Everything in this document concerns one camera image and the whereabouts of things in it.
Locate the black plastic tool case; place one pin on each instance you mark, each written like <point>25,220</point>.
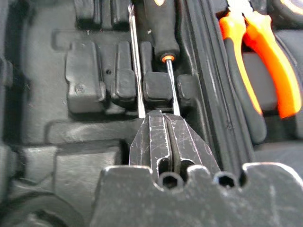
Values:
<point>38,75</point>

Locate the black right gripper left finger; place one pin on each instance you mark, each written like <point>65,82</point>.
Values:
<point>151,139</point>

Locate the silver flat screwdriver shaft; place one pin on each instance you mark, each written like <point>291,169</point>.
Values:
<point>136,66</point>

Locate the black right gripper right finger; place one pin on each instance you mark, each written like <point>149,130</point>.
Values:
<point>189,144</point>

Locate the orange and black pliers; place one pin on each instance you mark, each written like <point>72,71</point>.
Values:
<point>272,61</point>

